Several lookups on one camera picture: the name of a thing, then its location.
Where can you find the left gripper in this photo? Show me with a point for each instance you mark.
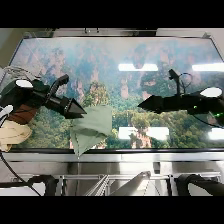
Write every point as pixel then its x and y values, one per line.
pixel 57 102

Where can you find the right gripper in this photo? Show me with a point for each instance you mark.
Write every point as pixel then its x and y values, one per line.
pixel 171 103

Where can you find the pale green garment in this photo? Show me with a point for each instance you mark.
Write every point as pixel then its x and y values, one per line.
pixel 93 126

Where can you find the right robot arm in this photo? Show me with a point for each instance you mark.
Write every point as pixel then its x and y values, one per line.
pixel 206 103

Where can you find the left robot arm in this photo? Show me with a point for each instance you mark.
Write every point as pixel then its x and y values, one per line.
pixel 20 95

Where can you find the brown garment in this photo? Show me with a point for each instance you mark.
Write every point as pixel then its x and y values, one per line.
pixel 23 115

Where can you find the cream garment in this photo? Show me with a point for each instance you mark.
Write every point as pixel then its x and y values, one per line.
pixel 13 135

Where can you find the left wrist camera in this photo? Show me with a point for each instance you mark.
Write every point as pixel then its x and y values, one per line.
pixel 57 84

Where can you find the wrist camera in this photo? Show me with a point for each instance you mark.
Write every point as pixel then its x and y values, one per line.
pixel 57 84
pixel 175 81

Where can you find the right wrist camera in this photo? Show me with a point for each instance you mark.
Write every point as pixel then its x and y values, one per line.
pixel 175 81

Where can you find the silver frame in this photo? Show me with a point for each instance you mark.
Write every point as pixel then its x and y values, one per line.
pixel 110 158

